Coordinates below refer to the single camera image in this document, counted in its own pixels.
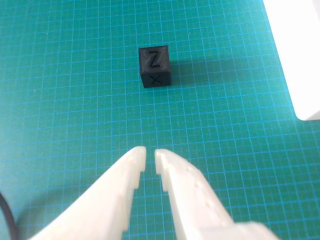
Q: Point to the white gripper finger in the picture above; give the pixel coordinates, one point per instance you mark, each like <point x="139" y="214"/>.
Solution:
<point x="105" y="200"/>
<point x="192" y="200"/>

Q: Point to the black cube with letters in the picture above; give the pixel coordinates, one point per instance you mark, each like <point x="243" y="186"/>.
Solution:
<point x="155" y="67"/>

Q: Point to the white plastic bin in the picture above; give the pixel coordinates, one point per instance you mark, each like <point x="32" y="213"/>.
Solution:
<point x="297" y="62"/>

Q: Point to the green grid cutting mat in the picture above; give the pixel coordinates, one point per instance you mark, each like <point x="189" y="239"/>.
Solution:
<point x="75" y="75"/>

